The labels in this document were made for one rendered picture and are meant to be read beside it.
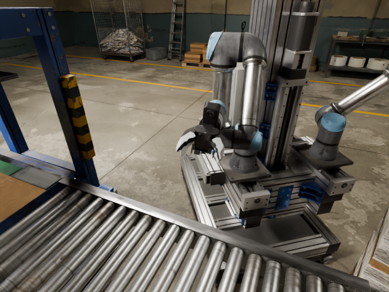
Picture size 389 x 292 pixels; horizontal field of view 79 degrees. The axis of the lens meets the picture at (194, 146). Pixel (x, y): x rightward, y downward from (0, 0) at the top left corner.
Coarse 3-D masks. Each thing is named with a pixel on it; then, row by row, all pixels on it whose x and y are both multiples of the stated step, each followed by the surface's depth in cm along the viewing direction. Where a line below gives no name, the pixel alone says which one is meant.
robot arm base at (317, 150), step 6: (312, 144) 140; (318, 144) 131; (324, 144) 129; (330, 144) 127; (336, 144) 128; (312, 150) 135; (318, 150) 131; (324, 150) 130; (330, 150) 129; (336, 150) 130; (318, 156) 132; (324, 156) 130; (330, 156) 129; (336, 156) 131
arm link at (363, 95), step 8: (384, 72) 120; (376, 80) 122; (384, 80) 120; (360, 88) 128; (368, 88) 124; (376, 88) 122; (384, 88) 121; (352, 96) 129; (360, 96) 126; (368, 96) 124; (376, 96) 124; (336, 104) 133; (344, 104) 131; (352, 104) 129; (360, 104) 128; (320, 112) 138; (328, 112) 133; (336, 112) 132; (344, 112) 132
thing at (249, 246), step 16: (96, 192) 112; (112, 192) 112; (128, 208) 104; (144, 208) 103; (176, 224) 96; (192, 224) 95; (176, 240) 101; (224, 240) 89; (240, 240) 89; (272, 256) 83; (288, 256) 83; (304, 272) 79; (320, 272) 78; (336, 272) 78; (304, 288) 83; (352, 288) 74; (368, 288) 74
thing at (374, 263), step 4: (384, 216) 120; (380, 228) 115; (376, 240) 109; (372, 252) 105; (372, 260) 100; (376, 260) 99; (356, 264) 147; (372, 264) 101; (376, 264) 99; (380, 264) 98; (360, 268) 119; (380, 268) 99; (384, 268) 98; (388, 268) 96; (384, 272) 98; (388, 272) 97
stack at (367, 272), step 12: (384, 228) 104; (372, 240) 126; (384, 240) 93; (384, 252) 95; (360, 264) 132; (384, 264) 98; (360, 276) 109; (372, 276) 103; (384, 276) 99; (372, 288) 105; (384, 288) 101
